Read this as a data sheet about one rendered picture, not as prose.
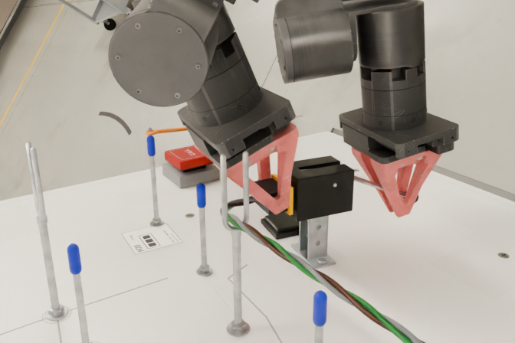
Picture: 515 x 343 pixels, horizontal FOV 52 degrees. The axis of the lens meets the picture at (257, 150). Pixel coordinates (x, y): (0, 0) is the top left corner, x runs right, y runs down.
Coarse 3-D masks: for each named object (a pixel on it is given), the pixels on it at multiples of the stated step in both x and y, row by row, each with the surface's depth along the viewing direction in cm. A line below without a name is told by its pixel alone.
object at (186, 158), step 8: (168, 152) 68; (176, 152) 68; (184, 152) 68; (192, 152) 67; (200, 152) 67; (168, 160) 68; (176, 160) 65; (184, 160) 65; (192, 160) 65; (200, 160) 66; (208, 160) 66; (184, 168) 65; (192, 168) 67
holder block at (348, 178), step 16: (304, 160) 49; (320, 160) 49; (336, 160) 49; (304, 176) 45; (320, 176) 45; (336, 176) 46; (352, 176) 46; (304, 192) 45; (320, 192) 46; (336, 192) 46; (352, 192) 47; (304, 208) 45; (320, 208) 46; (336, 208) 47; (352, 208) 48
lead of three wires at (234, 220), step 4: (236, 200) 44; (240, 200) 44; (252, 200) 45; (256, 200) 45; (228, 204) 43; (232, 204) 43; (236, 204) 44; (240, 204) 44; (228, 208) 42; (220, 212) 40; (228, 216) 38; (232, 216) 38; (236, 216) 38; (228, 220) 38; (232, 220) 37; (236, 220) 37; (240, 220) 37; (232, 224) 37; (236, 224) 37
